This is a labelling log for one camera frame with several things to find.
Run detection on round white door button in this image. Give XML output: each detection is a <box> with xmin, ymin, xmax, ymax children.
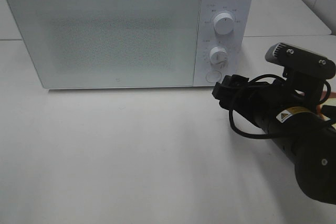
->
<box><xmin>206</xmin><ymin>70</ymin><xmax>222</xmax><ymax>83</ymax></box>

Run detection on white microwave door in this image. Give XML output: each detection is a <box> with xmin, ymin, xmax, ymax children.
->
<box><xmin>7</xmin><ymin>0</ymin><xmax>200</xmax><ymax>89</ymax></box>

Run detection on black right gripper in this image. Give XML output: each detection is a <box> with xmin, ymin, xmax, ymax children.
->
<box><xmin>212</xmin><ymin>74</ymin><xmax>323</xmax><ymax>132</ymax></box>

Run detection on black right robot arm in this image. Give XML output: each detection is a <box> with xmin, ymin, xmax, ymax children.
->
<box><xmin>212</xmin><ymin>74</ymin><xmax>335</xmax><ymax>205</ymax></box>

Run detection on upper white power knob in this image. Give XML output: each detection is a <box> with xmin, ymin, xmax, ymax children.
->
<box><xmin>213</xmin><ymin>12</ymin><xmax>235</xmax><ymax>35</ymax></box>

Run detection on lower white timer knob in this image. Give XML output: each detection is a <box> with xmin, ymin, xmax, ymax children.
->
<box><xmin>209</xmin><ymin>47</ymin><xmax>228</xmax><ymax>65</ymax></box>

